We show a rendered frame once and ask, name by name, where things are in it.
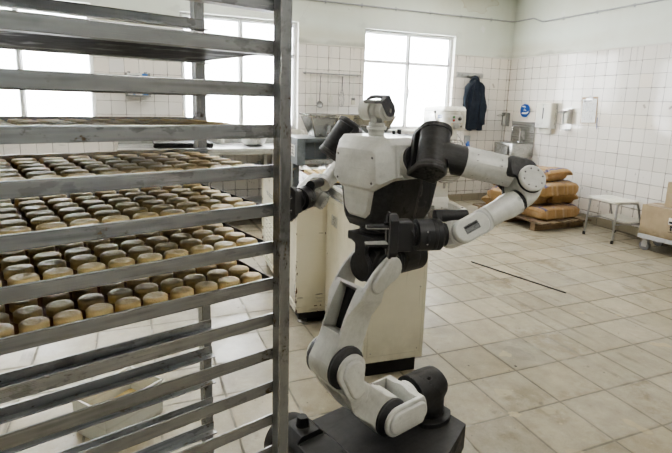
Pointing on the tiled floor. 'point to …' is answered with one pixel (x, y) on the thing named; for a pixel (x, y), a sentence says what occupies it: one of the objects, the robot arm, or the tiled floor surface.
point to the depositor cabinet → (302, 257)
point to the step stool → (615, 211)
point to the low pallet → (545, 221)
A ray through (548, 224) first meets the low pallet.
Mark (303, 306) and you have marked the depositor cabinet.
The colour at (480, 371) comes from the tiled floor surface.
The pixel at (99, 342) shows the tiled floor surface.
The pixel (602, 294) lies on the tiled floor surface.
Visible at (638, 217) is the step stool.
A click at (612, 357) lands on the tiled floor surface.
